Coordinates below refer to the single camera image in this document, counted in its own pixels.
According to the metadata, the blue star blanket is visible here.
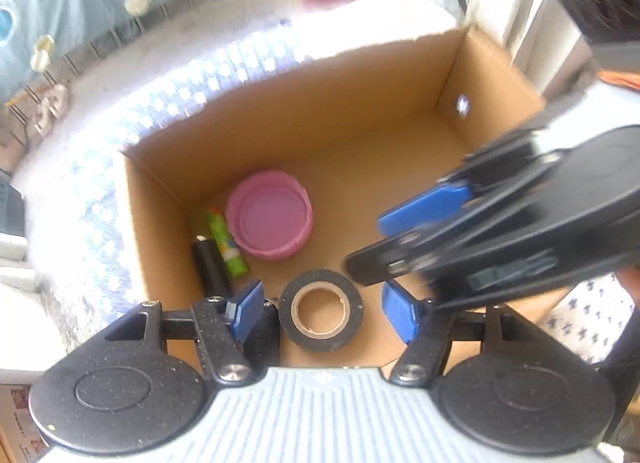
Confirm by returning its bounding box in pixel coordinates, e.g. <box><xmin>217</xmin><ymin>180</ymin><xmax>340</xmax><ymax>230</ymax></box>
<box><xmin>15</xmin><ymin>0</ymin><xmax>463</xmax><ymax>316</ymax></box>

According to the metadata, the pink plastic lid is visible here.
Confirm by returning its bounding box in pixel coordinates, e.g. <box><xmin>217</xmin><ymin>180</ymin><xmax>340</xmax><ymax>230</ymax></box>
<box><xmin>225</xmin><ymin>170</ymin><xmax>314</xmax><ymax>263</ymax></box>

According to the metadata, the metal balcony railing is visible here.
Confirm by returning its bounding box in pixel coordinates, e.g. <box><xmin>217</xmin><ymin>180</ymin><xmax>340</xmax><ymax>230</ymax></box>
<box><xmin>0</xmin><ymin>0</ymin><xmax>301</xmax><ymax>149</ymax></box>

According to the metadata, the orange red plastic bag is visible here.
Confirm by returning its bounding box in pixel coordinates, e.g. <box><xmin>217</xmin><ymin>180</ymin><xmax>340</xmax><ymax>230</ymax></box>
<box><xmin>597</xmin><ymin>70</ymin><xmax>640</xmax><ymax>88</ymax></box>

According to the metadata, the grey curtain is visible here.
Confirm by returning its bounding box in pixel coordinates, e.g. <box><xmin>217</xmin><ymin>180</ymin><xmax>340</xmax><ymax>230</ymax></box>
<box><xmin>465</xmin><ymin>0</ymin><xmax>603</xmax><ymax>100</ymax></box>

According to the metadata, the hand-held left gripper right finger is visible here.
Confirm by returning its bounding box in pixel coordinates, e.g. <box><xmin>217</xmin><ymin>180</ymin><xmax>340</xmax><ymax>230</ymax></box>
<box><xmin>381</xmin><ymin>278</ymin><xmax>538</xmax><ymax>386</ymax></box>

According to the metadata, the beige shoe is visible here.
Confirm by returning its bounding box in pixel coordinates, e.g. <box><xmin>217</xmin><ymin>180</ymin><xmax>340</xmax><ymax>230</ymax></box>
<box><xmin>45</xmin><ymin>83</ymin><xmax>71</xmax><ymax>120</ymax></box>
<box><xmin>31</xmin><ymin>100</ymin><xmax>57</xmax><ymax>138</ymax></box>

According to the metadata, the brown cardboard box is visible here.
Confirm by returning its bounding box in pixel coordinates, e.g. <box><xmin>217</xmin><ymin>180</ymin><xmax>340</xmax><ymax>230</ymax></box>
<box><xmin>120</xmin><ymin>26</ymin><xmax>576</xmax><ymax>371</ymax></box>

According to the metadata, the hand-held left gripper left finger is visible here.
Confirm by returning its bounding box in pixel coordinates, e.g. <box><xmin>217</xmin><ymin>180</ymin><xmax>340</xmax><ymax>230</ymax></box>
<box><xmin>107</xmin><ymin>280</ymin><xmax>264</xmax><ymax>385</ymax></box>

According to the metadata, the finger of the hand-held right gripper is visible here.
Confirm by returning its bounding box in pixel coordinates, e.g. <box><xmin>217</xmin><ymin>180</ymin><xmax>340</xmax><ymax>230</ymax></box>
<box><xmin>377</xmin><ymin>128</ymin><xmax>551</xmax><ymax>239</ymax></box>
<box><xmin>345</xmin><ymin>207</ymin><xmax>501</xmax><ymax>289</ymax></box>

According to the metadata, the green lip balm tube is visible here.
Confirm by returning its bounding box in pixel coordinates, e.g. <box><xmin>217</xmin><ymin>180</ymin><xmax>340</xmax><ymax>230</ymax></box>
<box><xmin>205</xmin><ymin>208</ymin><xmax>250</xmax><ymax>280</ymax></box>

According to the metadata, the black tape roll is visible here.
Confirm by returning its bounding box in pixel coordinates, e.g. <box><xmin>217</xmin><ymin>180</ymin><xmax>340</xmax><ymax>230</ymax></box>
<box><xmin>278</xmin><ymin>269</ymin><xmax>364</xmax><ymax>352</ymax></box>

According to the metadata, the black cylinder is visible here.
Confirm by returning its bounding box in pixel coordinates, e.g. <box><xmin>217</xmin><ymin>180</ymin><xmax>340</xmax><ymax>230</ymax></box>
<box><xmin>191</xmin><ymin>237</ymin><xmax>234</xmax><ymax>299</ymax></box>

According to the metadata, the black key fob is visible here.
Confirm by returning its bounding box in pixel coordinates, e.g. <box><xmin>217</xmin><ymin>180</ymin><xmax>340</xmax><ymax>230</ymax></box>
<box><xmin>247</xmin><ymin>299</ymin><xmax>281</xmax><ymax>375</ymax></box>

